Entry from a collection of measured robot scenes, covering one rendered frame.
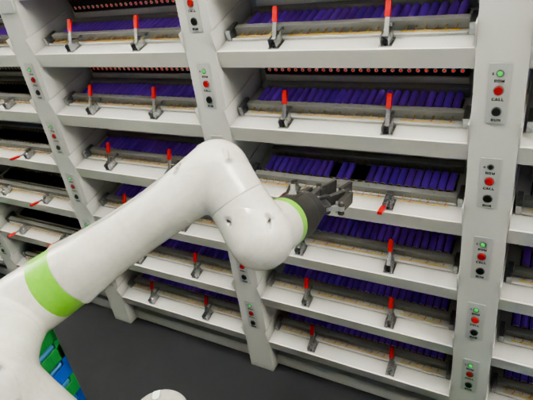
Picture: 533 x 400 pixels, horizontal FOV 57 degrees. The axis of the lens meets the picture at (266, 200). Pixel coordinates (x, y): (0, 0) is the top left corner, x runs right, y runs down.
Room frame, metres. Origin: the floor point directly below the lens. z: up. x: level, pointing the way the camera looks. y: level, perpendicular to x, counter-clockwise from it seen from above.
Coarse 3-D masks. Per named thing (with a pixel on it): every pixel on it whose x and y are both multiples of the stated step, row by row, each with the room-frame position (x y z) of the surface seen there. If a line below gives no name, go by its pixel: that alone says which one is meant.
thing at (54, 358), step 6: (54, 342) 1.23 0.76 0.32; (54, 348) 1.22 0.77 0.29; (60, 348) 1.24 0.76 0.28; (54, 354) 1.21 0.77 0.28; (60, 354) 1.23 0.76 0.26; (48, 360) 1.19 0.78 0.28; (54, 360) 1.20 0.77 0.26; (60, 360) 1.22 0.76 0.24; (42, 366) 1.16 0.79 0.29; (48, 366) 1.18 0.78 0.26; (54, 366) 1.19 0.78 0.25; (48, 372) 1.17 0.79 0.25
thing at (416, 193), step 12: (276, 180) 1.25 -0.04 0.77; (288, 180) 1.23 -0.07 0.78; (300, 180) 1.20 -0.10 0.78; (312, 180) 1.18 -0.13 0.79; (324, 180) 1.17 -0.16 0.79; (348, 180) 1.14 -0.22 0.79; (372, 192) 1.10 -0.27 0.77; (384, 192) 1.08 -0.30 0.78; (396, 192) 1.06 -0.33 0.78; (408, 192) 1.04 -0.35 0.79; (420, 192) 1.03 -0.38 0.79; (432, 192) 1.02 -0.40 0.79; (444, 192) 1.01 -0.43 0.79
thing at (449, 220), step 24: (264, 144) 1.39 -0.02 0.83; (288, 144) 1.36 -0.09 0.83; (408, 168) 1.15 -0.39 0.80; (456, 192) 1.03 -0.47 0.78; (336, 216) 1.11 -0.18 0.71; (360, 216) 1.07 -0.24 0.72; (384, 216) 1.03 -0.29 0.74; (408, 216) 1.00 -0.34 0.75; (432, 216) 0.97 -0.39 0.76; (456, 216) 0.95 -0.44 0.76
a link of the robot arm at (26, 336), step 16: (0, 320) 0.59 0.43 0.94; (16, 320) 0.60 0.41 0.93; (32, 320) 0.62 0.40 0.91; (0, 336) 0.56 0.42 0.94; (16, 336) 0.57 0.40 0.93; (32, 336) 0.59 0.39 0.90; (0, 352) 0.52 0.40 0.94; (16, 352) 0.53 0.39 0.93; (32, 352) 0.56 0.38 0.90; (0, 368) 0.50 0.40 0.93; (16, 368) 0.51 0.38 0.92; (32, 368) 0.53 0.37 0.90; (0, 384) 0.48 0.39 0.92; (16, 384) 0.49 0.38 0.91; (32, 384) 0.51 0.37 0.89; (48, 384) 0.53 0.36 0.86
